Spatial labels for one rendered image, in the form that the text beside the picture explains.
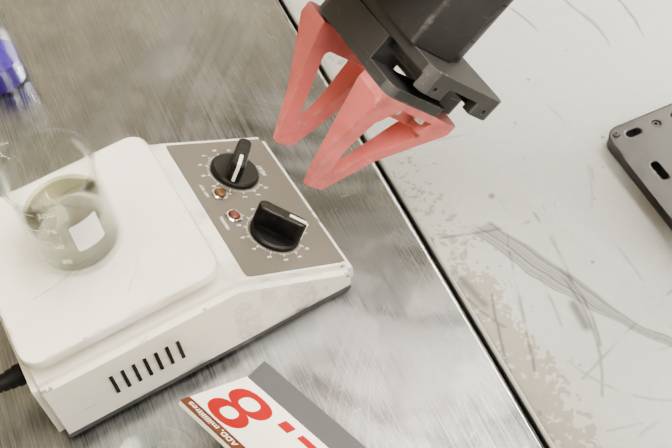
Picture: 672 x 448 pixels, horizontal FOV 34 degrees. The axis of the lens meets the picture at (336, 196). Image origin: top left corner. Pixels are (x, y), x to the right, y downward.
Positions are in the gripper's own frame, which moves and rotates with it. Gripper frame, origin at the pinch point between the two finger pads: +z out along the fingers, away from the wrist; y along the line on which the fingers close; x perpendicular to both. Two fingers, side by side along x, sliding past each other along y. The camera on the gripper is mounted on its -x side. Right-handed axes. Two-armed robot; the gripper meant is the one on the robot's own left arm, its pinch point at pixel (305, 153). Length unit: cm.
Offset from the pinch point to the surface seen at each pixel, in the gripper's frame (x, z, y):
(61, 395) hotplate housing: -4.3, 18.7, 1.5
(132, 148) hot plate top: -0.5, 9.0, -10.0
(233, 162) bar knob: 4.3, 6.2, -7.1
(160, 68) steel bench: 10.2, 10.1, -23.6
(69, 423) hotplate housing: -2.2, 21.0, 1.5
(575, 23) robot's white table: 27.7, -12.1, -10.1
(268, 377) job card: 6.6, 13.3, 4.0
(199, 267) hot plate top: -0.6, 9.0, 0.1
